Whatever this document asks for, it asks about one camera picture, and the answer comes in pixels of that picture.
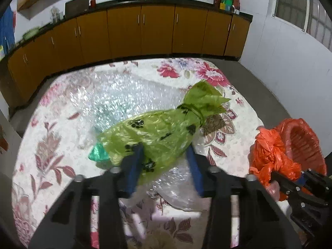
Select barred window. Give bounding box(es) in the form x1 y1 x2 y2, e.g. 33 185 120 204
274 0 332 50

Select orange lined waste basket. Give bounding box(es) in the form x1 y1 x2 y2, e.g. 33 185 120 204
274 118 328 180

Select wooden base cabinets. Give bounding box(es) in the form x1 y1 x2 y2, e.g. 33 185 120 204
7 4 251 105

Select orange plastic bag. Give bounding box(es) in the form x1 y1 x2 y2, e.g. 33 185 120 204
248 126 303 188

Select green paw print bag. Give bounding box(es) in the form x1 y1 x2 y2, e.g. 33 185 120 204
98 79 232 186

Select green basin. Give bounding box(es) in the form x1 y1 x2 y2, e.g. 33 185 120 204
22 26 41 41

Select floral tablecloth table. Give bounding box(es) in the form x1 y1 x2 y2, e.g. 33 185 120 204
12 58 265 249

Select clear bubble wrap sheet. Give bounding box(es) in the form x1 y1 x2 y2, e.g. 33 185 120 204
69 69 211 203

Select dark cutting board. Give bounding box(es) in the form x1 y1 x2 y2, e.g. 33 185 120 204
65 0 90 19

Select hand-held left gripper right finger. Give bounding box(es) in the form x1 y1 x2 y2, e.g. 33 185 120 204
185 145 304 249

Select blue hanging cloth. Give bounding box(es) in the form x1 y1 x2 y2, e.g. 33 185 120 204
0 5 16 55

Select black kitchen countertop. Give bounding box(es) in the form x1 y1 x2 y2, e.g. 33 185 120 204
0 0 254 57

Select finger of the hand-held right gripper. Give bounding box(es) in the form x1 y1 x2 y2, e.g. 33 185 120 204
299 169 329 196
270 172 321 209

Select clear jar on counter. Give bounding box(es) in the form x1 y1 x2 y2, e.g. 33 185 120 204
50 6 64 24

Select teal plastic bag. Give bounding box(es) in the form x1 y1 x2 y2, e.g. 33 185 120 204
88 143 110 163

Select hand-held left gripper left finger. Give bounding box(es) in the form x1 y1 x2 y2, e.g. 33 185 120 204
27 143 145 249

